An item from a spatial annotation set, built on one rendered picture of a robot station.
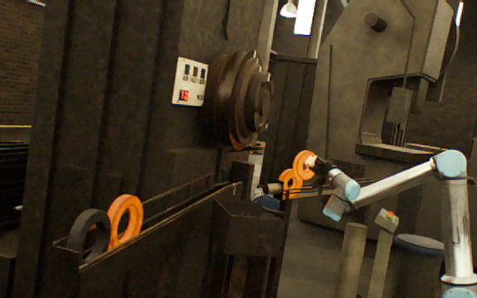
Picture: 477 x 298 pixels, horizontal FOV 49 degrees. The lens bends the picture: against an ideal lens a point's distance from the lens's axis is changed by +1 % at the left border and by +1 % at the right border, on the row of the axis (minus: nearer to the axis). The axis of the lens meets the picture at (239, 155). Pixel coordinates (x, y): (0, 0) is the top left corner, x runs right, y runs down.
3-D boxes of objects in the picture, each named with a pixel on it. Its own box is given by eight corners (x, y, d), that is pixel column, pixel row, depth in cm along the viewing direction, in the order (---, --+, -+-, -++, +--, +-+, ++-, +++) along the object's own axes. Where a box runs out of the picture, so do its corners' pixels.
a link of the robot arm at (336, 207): (341, 221, 263) (353, 199, 260) (335, 224, 252) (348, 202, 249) (325, 211, 266) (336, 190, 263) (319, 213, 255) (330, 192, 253)
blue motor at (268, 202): (243, 230, 454) (249, 191, 450) (242, 215, 510) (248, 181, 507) (278, 235, 455) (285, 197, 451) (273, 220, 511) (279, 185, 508)
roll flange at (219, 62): (187, 145, 230) (203, 38, 225) (225, 142, 274) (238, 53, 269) (208, 149, 227) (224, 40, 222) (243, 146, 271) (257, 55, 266)
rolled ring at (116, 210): (131, 257, 171) (122, 256, 172) (149, 204, 176) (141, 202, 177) (103, 247, 154) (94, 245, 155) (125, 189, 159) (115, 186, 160)
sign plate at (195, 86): (171, 103, 205) (178, 57, 204) (198, 105, 230) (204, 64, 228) (176, 103, 205) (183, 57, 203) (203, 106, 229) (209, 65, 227)
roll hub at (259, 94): (240, 132, 232) (250, 68, 229) (258, 131, 258) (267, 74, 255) (252, 133, 230) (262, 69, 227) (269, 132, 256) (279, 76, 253)
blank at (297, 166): (293, 151, 274) (297, 151, 271) (315, 149, 283) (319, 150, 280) (291, 180, 276) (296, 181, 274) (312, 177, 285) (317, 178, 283)
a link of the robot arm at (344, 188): (344, 200, 248) (354, 183, 246) (326, 188, 257) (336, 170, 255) (355, 204, 254) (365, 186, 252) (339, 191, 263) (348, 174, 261)
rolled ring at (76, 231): (113, 202, 154) (103, 200, 155) (76, 222, 137) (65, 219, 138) (110, 260, 158) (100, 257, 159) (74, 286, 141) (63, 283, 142)
